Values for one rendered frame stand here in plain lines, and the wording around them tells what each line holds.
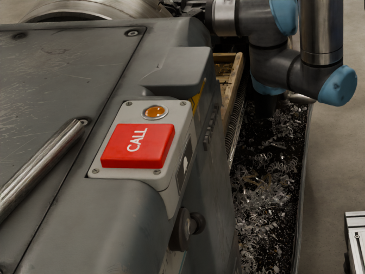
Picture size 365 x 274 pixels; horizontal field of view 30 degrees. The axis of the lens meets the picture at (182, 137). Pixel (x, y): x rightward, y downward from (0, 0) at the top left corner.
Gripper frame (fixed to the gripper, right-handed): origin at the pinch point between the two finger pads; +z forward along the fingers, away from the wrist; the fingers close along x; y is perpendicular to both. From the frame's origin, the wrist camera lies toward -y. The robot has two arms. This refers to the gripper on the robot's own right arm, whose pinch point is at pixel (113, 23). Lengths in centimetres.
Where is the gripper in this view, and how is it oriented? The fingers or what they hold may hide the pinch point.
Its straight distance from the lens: 135.9
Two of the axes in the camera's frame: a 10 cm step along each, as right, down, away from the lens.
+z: -9.7, -0.2, 2.6
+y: 2.2, -5.6, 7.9
